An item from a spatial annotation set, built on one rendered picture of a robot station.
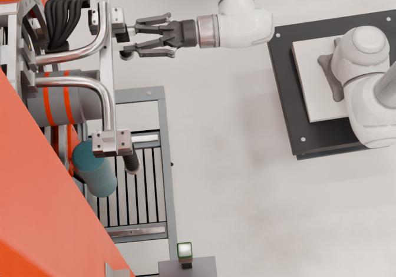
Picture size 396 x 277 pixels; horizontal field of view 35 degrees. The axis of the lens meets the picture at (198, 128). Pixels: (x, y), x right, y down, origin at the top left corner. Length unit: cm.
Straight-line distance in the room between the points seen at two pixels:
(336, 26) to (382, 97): 57
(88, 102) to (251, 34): 47
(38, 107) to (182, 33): 43
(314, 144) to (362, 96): 31
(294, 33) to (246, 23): 70
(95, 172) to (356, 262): 111
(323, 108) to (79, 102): 96
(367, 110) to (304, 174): 59
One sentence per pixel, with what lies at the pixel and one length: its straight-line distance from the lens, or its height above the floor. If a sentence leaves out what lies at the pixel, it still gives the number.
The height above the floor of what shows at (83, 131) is 17.
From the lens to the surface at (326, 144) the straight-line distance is 218.
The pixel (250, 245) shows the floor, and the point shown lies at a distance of 235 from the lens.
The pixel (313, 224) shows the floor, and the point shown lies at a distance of 240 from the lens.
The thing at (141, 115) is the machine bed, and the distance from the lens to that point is 244.
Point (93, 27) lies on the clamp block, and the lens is 162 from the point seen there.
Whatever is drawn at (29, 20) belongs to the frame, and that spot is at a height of 86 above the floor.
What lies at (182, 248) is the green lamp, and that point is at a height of 66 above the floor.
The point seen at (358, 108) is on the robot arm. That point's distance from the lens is 198.
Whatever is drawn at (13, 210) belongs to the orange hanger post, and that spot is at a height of 174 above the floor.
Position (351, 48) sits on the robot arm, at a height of 58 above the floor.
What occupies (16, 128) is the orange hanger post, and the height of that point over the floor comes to 174.
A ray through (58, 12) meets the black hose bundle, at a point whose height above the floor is 104.
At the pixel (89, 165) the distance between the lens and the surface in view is 168.
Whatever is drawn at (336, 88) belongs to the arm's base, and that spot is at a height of 35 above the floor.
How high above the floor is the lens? 230
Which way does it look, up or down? 67 degrees down
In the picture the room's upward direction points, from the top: 2 degrees counter-clockwise
